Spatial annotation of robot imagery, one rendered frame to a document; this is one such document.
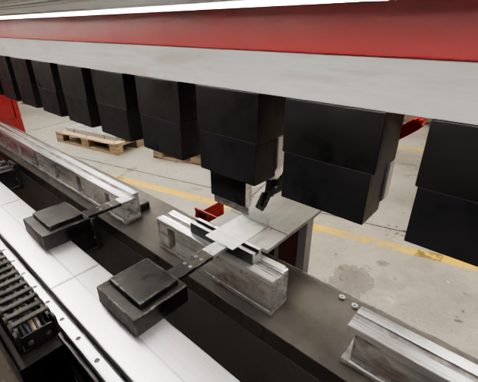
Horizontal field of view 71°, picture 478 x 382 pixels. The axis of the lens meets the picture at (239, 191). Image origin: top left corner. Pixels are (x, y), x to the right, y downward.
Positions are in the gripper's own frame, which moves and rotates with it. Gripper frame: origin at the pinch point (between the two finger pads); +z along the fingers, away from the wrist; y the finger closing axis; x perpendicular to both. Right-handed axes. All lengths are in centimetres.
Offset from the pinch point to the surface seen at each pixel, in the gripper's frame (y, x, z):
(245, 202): 5.9, -10.3, 2.4
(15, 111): -214, 19, 1
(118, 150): -329, 175, -16
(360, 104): 27.5, -27.5, -13.3
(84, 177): -65, -2, 15
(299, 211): 5.9, 13.9, -3.1
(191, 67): -4.8, -29.0, -15.2
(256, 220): 0.8, 4.9, 4.2
